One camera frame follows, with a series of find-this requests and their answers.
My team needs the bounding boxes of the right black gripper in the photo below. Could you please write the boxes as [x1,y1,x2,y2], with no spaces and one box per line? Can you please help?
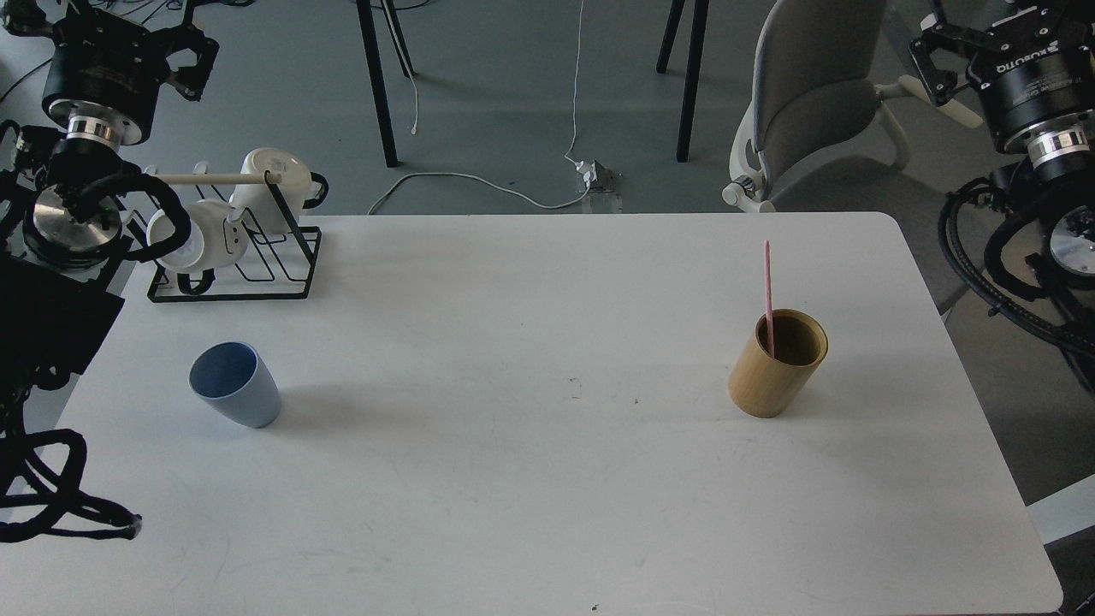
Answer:
[909,21,1095,155]

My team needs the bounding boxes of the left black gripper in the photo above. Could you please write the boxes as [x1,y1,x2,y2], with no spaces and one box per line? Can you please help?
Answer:
[0,0,220,146]

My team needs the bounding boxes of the blue plastic cup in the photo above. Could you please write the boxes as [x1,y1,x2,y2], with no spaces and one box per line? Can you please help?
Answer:
[188,341,283,429]

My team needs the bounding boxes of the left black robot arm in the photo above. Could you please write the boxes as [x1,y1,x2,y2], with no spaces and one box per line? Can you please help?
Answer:
[3,1,219,408]

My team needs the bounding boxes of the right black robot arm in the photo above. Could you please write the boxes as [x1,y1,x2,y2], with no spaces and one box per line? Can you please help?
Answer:
[909,3,1094,391]

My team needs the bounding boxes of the grey office chair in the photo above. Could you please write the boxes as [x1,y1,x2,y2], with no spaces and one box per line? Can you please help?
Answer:
[722,1,967,315]

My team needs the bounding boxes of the white mug upper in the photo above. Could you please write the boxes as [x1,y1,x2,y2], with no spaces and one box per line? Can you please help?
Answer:
[229,147,329,235]

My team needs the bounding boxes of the black table leg right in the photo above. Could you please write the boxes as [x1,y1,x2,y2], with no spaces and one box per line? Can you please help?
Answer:
[654,1,711,163]

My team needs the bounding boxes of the black table leg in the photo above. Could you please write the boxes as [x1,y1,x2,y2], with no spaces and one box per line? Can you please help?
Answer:
[654,1,711,163]
[351,1,415,168]

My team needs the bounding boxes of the black table leg left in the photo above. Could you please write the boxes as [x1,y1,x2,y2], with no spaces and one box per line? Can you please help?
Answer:
[351,1,415,168]

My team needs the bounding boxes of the bamboo cylindrical holder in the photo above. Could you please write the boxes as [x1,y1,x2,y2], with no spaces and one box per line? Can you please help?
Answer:
[728,309,829,418]

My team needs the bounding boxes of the black cables on floor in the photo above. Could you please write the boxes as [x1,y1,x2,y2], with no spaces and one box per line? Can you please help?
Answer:
[128,0,257,27]

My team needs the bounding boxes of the black wire mug rack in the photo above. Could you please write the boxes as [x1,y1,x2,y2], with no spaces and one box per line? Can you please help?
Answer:
[147,163,323,303]

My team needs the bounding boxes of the black cable bundle left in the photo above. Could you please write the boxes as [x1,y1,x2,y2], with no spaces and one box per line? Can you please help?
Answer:
[0,376,143,543]

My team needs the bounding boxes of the white cable on floor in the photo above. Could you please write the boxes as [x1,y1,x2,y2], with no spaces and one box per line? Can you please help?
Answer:
[368,0,600,216]

